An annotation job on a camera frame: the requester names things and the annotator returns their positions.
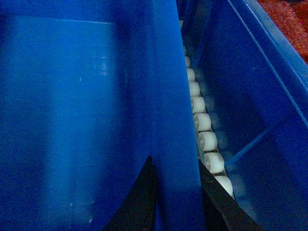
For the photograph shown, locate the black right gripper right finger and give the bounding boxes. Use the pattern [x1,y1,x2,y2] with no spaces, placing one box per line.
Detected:
[198,161,263,231]

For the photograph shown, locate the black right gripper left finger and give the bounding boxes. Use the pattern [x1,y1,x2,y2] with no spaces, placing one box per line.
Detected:
[103,156,157,231]

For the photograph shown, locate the large blue plastic crate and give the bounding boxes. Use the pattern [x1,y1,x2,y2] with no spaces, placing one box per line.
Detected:
[0,0,206,231]

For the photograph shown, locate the white roller track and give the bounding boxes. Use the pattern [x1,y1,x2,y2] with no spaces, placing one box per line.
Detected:
[181,32,235,199]

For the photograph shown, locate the blue bin with red parts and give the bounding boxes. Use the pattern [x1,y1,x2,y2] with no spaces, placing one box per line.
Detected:
[176,0,308,231]

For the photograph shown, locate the red parts pile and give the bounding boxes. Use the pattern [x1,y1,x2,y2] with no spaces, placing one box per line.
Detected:
[258,0,308,63]

